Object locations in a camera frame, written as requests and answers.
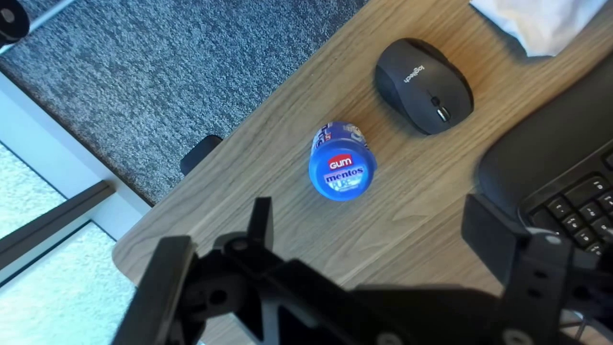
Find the blue gum bottle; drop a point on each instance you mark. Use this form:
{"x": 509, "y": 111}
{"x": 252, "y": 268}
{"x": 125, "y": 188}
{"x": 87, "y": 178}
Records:
{"x": 342, "y": 165}

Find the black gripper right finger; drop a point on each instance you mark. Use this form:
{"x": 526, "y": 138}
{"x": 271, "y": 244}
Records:
{"x": 549, "y": 288}

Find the black desk bracket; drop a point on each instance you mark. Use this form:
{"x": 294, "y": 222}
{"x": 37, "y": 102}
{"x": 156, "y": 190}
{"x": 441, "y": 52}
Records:
{"x": 202, "y": 153}

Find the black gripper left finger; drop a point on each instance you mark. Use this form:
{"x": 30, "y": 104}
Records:
{"x": 160, "y": 288}

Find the white crumpled tissue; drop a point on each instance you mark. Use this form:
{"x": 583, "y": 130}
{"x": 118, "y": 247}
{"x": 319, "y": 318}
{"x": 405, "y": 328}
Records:
{"x": 543, "y": 21}

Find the black computer mouse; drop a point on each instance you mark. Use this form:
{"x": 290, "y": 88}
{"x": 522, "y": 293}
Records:
{"x": 422, "y": 83}

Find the black computer keyboard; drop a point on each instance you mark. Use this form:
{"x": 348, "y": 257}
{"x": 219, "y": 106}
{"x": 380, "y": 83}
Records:
{"x": 556, "y": 159}

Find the grey window rail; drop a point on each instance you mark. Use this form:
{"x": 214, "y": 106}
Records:
{"x": 51, "y": 222}

